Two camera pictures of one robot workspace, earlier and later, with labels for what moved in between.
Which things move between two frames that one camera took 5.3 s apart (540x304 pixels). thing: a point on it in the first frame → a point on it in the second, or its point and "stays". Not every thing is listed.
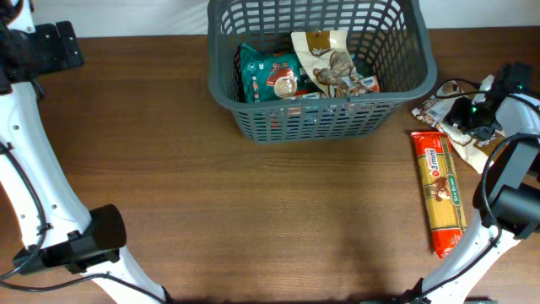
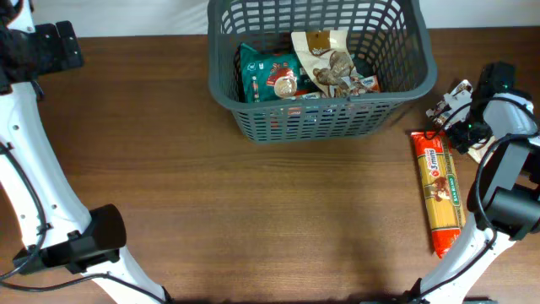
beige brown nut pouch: (327, 54) stays
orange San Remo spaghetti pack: (448, 217) stays
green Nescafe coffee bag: (262, 76) stays
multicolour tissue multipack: (364, 85) → (337, 94)
